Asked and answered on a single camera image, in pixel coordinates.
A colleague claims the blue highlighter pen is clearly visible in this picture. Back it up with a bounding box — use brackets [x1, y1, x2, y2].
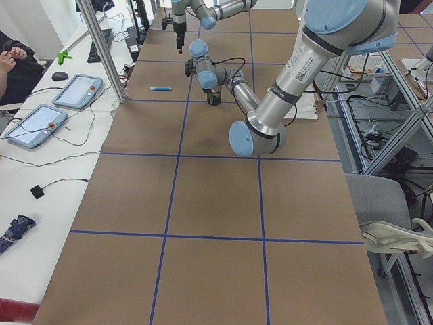
[149, 87, 172, 91]

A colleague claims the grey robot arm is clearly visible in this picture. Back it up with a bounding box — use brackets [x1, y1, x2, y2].
[167, 0, 257, 54]
[185, 1, 400, 157]

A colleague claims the black mesh pen cup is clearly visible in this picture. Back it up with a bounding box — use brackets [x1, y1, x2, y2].
[206, 85, 222, 106]

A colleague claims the black keyboard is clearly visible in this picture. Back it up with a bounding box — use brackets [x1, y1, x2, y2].
[87, 28, 114, 64]

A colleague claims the far blue teach pendant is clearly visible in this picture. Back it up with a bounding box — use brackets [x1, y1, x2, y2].
[52, 74, 103, 110]

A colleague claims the blue teach pendant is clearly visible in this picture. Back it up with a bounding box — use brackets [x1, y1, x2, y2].
[4, 104, 68, 149]
[52, 74, 103, 110]

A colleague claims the green plastic clamp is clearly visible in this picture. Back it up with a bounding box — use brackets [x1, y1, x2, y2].
[58, 51, 72, 66]

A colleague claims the black computer mouse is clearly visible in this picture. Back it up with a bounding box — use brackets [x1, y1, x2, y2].
[51, 71, 68, 81]

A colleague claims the brown paper table mat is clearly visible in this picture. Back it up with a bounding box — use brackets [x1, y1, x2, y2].
[35, 22, 386, 324]

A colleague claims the seated person in black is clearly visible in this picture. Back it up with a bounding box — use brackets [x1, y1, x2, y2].
[1, 32, 46, 105]

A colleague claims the near blue teach pendant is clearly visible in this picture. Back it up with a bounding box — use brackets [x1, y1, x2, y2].
[4, 104, 68, 149]

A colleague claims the small black square device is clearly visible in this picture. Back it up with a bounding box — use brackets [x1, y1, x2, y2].
[30, 185, 45, 199]

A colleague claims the grey office chair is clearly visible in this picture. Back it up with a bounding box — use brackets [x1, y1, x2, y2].
[346, 173, 432, 278]

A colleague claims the folded blue umbrella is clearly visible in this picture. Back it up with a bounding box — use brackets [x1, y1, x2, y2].
[1, 215, 37, 254]

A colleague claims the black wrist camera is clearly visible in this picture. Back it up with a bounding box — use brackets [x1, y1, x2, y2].
[161, 17, 173, 30]
[184, 59, 196, 77]

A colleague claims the aluminium frame post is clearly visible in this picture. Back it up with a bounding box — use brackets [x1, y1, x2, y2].
[76, 0, 127, 104]

